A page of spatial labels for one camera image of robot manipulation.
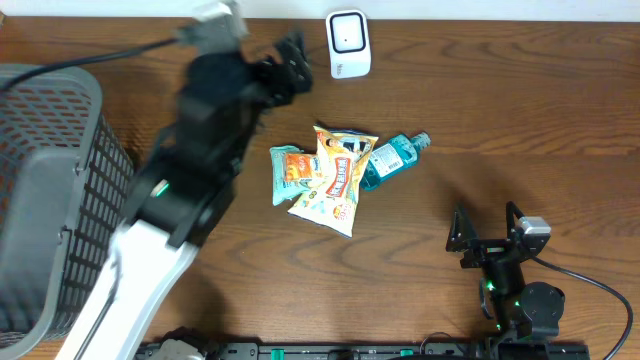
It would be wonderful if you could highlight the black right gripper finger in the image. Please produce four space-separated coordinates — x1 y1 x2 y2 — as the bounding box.
506 201 524 244
445 204 478 252

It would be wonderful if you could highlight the blue mouthwash bottle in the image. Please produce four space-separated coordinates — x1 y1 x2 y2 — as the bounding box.
360 132 431 191

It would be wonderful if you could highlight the yellow snack bag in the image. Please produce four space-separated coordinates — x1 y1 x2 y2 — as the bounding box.
288 125 378 237

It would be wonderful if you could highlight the green wet wipes pack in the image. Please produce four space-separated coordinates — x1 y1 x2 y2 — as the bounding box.
270 145 310 206

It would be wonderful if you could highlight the orange snack packet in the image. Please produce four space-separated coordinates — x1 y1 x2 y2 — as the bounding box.
284 153 323 182

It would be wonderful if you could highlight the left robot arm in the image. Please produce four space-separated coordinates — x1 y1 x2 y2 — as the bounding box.
58 31 313 359

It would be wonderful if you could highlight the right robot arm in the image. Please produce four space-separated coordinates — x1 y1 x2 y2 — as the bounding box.
446 202 565 360

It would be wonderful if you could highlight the white barcode scanner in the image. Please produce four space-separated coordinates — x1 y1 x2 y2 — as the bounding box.
325 9 372 79

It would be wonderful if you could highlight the grey plastic basket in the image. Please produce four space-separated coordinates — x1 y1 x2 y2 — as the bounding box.
1 67 133 359

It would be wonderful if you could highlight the black left camera cable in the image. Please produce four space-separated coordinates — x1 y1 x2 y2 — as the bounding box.
0 37 181 94

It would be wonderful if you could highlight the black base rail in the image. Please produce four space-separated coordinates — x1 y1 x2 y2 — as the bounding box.
134 341 592 360

